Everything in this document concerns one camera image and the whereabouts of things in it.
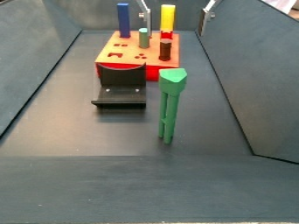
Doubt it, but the blue square peg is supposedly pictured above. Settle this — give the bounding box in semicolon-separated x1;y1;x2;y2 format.
117;3;131;38

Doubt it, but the black curved holder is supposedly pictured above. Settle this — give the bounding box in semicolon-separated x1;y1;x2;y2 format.
91;64;146;109

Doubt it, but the yellow two prong peg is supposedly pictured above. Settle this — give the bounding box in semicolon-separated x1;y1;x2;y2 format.
161;4;175;32

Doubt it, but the red peg board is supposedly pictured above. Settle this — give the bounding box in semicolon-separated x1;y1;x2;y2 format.
95;31;181;81

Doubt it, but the light green cylinder peg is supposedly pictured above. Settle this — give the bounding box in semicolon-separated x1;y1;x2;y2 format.
139;28;150;49

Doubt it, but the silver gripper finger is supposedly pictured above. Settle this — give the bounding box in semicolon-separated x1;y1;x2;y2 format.
199;0;222;35
135;0;153;37

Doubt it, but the brown hexagonal peg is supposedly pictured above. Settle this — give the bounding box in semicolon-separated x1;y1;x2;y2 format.
159;38;173;61

